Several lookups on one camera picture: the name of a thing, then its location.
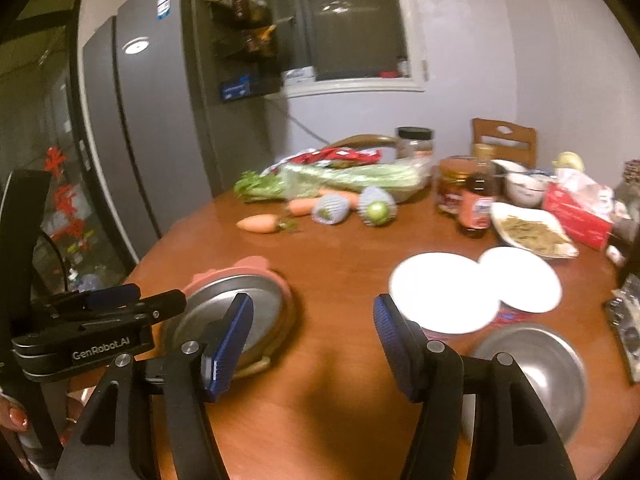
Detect glass door red decals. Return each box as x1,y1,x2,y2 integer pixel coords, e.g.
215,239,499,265
0,35,136,301

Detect bagged celery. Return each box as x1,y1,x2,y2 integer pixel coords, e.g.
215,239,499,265
234,160,433,204

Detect brown sauce bottle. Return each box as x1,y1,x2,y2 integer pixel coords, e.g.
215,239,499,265
457,144,501,240

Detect large red paper bowl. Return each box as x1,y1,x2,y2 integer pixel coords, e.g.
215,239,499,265
389,254,501,346

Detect grey refrigerator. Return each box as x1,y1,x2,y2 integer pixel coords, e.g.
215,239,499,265
77,0,273,266

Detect clear jar black lid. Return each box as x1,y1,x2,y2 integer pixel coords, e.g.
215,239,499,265
395,127,435,161

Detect white box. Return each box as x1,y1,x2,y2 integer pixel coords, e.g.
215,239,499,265
282,66,317,85

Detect pale yellow fruit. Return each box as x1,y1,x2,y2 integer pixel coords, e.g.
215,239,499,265
552,151,586,173

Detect blue box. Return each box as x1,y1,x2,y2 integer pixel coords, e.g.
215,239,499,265
218,75,252,103

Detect wooden chair curved back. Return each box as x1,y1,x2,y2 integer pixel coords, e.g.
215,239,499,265
320,134,398,152

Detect red snack bag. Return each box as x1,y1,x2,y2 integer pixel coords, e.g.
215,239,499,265
277,145,383,168

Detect small red paper bowl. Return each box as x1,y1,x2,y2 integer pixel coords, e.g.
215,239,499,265
477,246,563,328

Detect person's left hand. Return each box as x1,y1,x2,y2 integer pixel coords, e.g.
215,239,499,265
0,392,98,448

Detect white framed window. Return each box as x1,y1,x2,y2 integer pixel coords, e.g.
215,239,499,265
270,0,431,98

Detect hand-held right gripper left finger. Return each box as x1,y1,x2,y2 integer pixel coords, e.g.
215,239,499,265
52,292,255,480

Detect white plate of food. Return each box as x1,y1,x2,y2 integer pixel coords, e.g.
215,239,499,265
489,201,580,261

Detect clear plastic case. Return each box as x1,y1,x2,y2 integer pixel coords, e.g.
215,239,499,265
602,275,640,386

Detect red label pickle jar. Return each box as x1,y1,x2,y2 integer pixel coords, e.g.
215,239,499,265
436,156,478,217

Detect black fridge side rack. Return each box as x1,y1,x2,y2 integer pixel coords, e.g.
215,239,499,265
192,0,283,106

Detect carrot with green stem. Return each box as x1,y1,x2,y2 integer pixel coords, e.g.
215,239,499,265
236,214,301,234

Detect grey round metal pan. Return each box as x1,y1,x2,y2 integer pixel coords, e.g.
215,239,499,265
161,274,297,373

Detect orange carrot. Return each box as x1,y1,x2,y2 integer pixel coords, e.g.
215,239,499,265
317,187,362,211
287,197,321,217

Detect black wall cable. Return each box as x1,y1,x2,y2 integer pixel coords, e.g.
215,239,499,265
267,97,331,143

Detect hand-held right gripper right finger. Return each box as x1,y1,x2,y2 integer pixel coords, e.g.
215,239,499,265
372,294,578,480

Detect white blue ceramic bowl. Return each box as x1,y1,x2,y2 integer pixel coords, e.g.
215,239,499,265
492,159,551,208

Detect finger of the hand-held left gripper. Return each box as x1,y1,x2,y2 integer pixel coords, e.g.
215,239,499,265
47,283,142,311
54,289,187,333

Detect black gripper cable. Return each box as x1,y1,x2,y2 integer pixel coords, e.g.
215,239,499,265
37,232,68,293

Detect wooden chair cutout back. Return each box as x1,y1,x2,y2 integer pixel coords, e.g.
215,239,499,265
471,118,538,168

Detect yellow shell-shaped plate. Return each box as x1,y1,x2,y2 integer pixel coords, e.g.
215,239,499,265
235,355,273,378

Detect steel bowl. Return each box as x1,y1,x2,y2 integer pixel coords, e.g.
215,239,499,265
462,324,588,448

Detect black thermos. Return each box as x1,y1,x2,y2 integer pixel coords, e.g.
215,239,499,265
606,217,640,288

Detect red tissue box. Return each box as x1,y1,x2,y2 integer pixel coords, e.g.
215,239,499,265
542,167,616,251

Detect green fruit in foam net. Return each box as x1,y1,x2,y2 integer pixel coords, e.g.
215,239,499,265
311,194,353,225
356,186,398,227

